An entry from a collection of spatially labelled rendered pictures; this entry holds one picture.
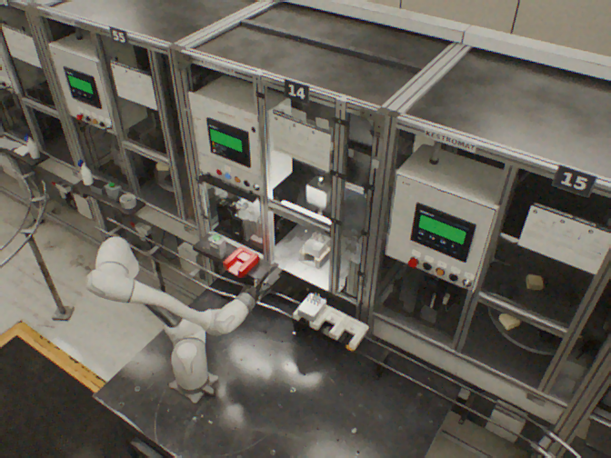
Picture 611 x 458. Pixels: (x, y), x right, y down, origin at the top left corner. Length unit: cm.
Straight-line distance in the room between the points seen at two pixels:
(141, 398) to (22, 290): 199
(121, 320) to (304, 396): 179
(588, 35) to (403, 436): 402
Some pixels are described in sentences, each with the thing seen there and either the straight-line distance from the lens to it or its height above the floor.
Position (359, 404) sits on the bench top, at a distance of 282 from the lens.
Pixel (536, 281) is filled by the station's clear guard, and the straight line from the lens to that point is 235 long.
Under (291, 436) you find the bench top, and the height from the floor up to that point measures 68.
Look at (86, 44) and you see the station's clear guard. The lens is 330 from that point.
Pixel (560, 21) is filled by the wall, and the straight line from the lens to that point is 566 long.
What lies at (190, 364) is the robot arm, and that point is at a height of 92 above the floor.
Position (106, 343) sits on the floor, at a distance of 409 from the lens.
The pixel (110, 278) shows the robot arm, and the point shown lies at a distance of 239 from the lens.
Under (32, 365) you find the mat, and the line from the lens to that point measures 414.
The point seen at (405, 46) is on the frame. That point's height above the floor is 201.
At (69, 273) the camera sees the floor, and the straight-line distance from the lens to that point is 465.
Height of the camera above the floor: 309
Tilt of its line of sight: 42 degrees down
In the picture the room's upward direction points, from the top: straight up
